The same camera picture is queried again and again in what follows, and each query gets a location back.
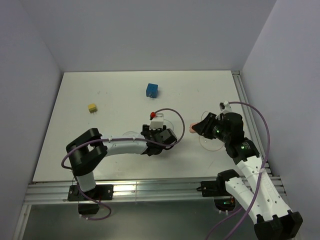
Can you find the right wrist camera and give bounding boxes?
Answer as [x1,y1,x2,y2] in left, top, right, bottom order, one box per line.
[215,101,233,121]

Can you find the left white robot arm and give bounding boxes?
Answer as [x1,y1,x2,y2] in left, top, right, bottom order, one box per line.
[65,124,178,200]

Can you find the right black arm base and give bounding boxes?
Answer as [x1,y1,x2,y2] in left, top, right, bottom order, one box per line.
[196,180,240,215]

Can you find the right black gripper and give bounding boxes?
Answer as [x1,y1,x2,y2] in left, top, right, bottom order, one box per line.
[191,112,231,143]

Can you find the blue cube socket adapter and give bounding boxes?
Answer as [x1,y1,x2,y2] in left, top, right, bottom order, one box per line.
[145,83,159,99]

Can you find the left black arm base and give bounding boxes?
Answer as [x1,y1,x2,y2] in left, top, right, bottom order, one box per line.
[67,184,114,217]

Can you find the aluminium rail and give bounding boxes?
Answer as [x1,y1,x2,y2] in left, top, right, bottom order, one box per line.
[231,70,272,176]
[22,177,216,205]

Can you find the yellow plug adapter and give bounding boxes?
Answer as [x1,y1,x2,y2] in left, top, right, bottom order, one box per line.
[87,103,98,114]

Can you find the aluminium right side rail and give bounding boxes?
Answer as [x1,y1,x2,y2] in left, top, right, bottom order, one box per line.
[231,70,272,176]

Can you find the aluminium front rail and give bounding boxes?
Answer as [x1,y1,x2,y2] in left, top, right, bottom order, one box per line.
[22,177,216,205]

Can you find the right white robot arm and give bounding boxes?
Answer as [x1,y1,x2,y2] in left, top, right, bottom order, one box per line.
[191,112,303,240]

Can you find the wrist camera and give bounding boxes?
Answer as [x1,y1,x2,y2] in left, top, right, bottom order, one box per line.
[215,101,233,121]
[149,112,164,131]

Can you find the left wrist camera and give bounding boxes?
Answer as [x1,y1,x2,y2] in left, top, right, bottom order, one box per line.
[149,112,164,131]

